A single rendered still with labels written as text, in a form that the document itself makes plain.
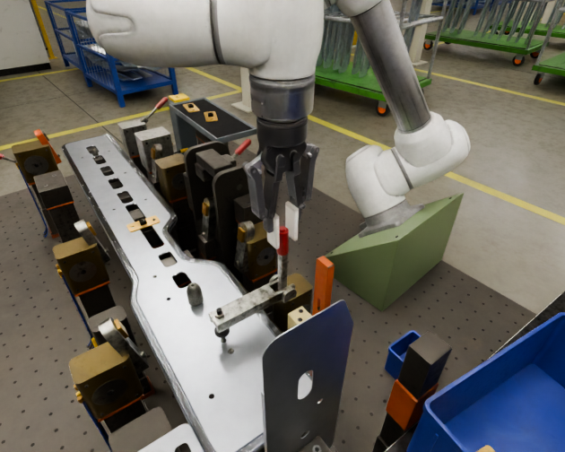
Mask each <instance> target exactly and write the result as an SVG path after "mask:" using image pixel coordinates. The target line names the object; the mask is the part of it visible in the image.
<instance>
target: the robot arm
mask: <svg viewBox="0 0 565 452"><path fill-rule="evenodd" d="M333 4H335V5H336V6H337V7H338V8H339V9H340V11H341V12H342V13H343V14H345V15H346V16H348V17H350V19H351V21H352V25H353V27H354V29H355V31H356V33H357V35H358V37H359V40H360V42H361V45H362V47H363V49H364V51H365V54H366V56H367V58H368V60H369V63H370V65H371V68H372V70H373V72H374V75H375V76H376V78H377V80H378V84H379V86H380V89H381V90H382V92H383V95H384V97H385V99H386V101H387V105H388V106H389V109H390V111H391V113H392V115H393V118H394V120H395V123H396V125H397V129H396V131H395V135H394V139H395V147H393V148H391V149H388V150H385V151H383V150H382V148H381V147H380V146H378V145H374V144H373V145H366V146H364V147H362V148H360V149H359V150H358V151H357V152H355V153H353V154H352V155H350V156H349V157H348V158H347V159H346V163H345V174H346V180H347V184H348V187H349V189H350V192H351V194H352V197H353V200H354V202H355V203H356V204H357V206H358V208H359V210H360V211H361V213H362V215H363V217H364V219H365V222H363V223H361V224H360V228H361V230H362V231H361V232H360V233H359V234H358V236H359V238H363V237H365V236H368V235H370V234H374V233H377V232H380V231H383V230H388V229H392V228H395V227H398V226H400V225H402V224H403V223H404V222H405V221H406V220H408V219H409V218H410V217H412V216H413V215H414V214H416V213H417V212H419V211H420V210H421V209H423V208H424V207H425V206H424V204H416V205H409V203H408V202H407V200H406V199H405V196H404V194H406V193H407V192H408V191H410V190H411V189H413V188H416V187H419V186H422V185H424V184H427V183H429V182H431V181H433V180H435V179H437V178H440V177H442V176H443V175H445V174H447V173H449V172H450V171H451V170H453V169H454V168H456V167H457V166H458V165H459V164H460V163H461V162H462V161H463V160H464V159H465V158H466V157H467V155H468V153H469V152H470V148H471V145H470V141H469V137H468V135H467V132H466V131H465V129H464V128H463V127H462V126H461V125H459V124H458V123H457V122H455V121H452V120H446V121H444V120H443V118H442V116H441V115H439V114H437V113H434V112H431V111H429V108H428V105H427V103H426V100H425V98H424V95H423V93H422V88H421V86H420V84H419V81H418V78H417V76H416V73H415V71H414V69H413V64H412V61H411V59H410V57H409V54H408V51H407V47H406V45H405V43H404V38H403V36H402V33H401V31H400V28H399V26H398V23H397V20H396V17H395V14H394V11H393V8H392V6H391V4H390V1H389V0H86V14H87V19H88V23H89V26H90V29H91V34H92V36H93V37H94V39H95V40H96V42H97V43H98V45H99V46H101V47H102V48H103V49H104V50H105V51H106V53H107V54H109V55H111V56H112V57H114V58H117V59H119V60H121V61H124V62H127V63H129V64H133V65H140V66H150V67H174V68H178V67H201V66H206V65H236V66H241V67H245V68H248V70H249V77H248V79H249V82H250V100H251V110H252V112H253V113H254V114H255V115H256V129H257V139H258V142H259V148H258V151H257V153H256V158H255V159H254V160H252V161H251V162H247V161H245V162H243V164H242V168H243V170H244V171H245V172H246V174H247V177H248V189H249V195H250V203H251V209H252V213H254V214H255V215H256V216H257V217H258V218H259V219H261V220H263V224H264V229H265V230H266V231H267V241H268V242H269V243H270V244H271V245H272V246H273V247H274V248H275V249H278V248H279V247H280V240H279V216H278V215H277V214H276V213H275V210H276V204H277V197H278V191H279V185H280V181H282V180H283V173H284V172H285V176H286V182H287V188H288V193H289V198H290V201H291V203H290V202H289V201H288V202H286V203H285V227H286V228H288V229H289V237H290V238H292V239H293V240H294V241H296V240H298V221H300V218H301V210H303V209H304V208H305V207H306V205H305V204H303V203H304V202H305V201H309V200H310V199H311V196H312V187H313V180H314V172H315V164H316V159H317V156H318V153H319V148H318V147H317V146H315V145H314V144H312V143H310V142H307V143H306V141H305V140H306V139H307V136H308V115H309V114H310V113H311V112H312V110H313V104H314V85H315V80H316V76H315V71H316V63H317V57H318V55H319V52H320V49H321V44H322V38H323V28H324V10H325V9H326V8H328V7H330V6H331V5H333ZM262 164H263V165H264V166H265V170H264V174H265V185H264V191H263V183H262V179H261V176H260V174H262V171H261V165H262Z"/></svg>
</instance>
